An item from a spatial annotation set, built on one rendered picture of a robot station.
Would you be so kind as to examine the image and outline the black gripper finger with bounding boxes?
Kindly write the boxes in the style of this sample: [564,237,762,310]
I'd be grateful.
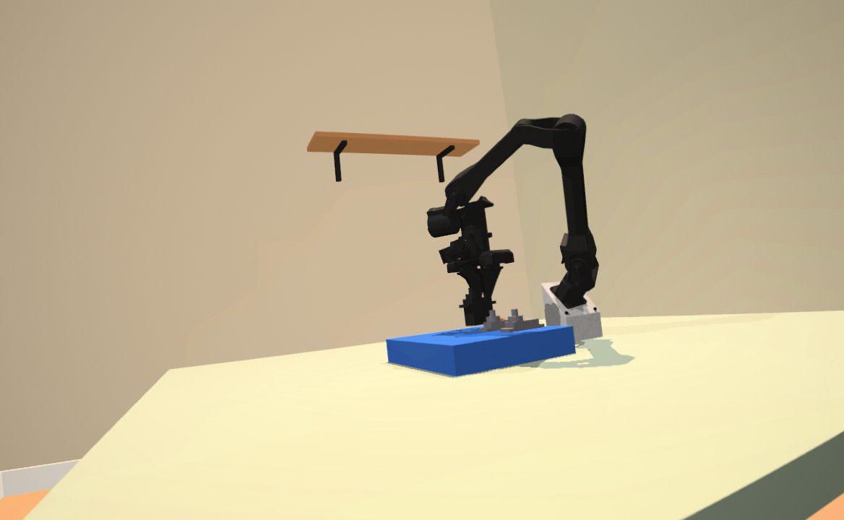
[457,271,483,298]
[473,266,504,302]

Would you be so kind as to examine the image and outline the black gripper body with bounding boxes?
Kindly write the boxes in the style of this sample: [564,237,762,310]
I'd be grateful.
[447,227,514,273]

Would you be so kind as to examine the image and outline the black micro servo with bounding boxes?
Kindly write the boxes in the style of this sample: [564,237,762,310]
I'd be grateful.
[459,287,496,326]

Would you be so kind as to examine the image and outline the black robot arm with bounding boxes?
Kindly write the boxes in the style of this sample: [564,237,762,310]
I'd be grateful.
[426,114,599,309]

